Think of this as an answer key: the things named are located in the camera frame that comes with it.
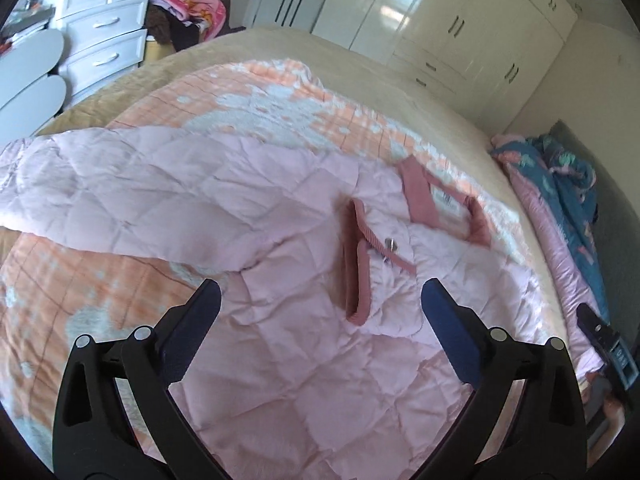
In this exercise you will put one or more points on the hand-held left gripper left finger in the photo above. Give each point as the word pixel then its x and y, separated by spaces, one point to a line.
pixel 192 330

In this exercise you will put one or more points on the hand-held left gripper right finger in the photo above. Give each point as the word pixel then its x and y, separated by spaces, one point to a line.
pixel 450 332

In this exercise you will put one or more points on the pink quilted jacket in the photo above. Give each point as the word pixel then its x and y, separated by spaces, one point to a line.
pixel 200 200

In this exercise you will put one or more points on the pile of pink clothes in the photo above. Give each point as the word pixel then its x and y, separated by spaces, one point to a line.
pixel 175 32

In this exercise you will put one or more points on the blue floral duvet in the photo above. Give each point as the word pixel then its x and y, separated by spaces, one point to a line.
pixel 560 190

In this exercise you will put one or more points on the orange printed blanket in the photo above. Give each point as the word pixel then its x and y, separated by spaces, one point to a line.
pixel 280 95

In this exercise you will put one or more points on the bed with beige cover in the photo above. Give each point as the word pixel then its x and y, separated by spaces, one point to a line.
pixel 400 85

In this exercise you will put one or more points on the cardboard box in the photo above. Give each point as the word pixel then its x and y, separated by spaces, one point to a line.
pixel 155 52

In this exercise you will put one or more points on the white rounded footboard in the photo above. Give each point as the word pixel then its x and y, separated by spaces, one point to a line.
pixel 30 75

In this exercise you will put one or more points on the white glossy wardrobe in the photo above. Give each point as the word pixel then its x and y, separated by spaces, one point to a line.
pixel 450 20

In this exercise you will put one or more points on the white chest of drawers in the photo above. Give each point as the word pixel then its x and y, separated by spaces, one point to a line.
pixel 100 20

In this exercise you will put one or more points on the pink printed towel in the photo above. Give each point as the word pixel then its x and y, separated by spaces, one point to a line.
pixel 197 0

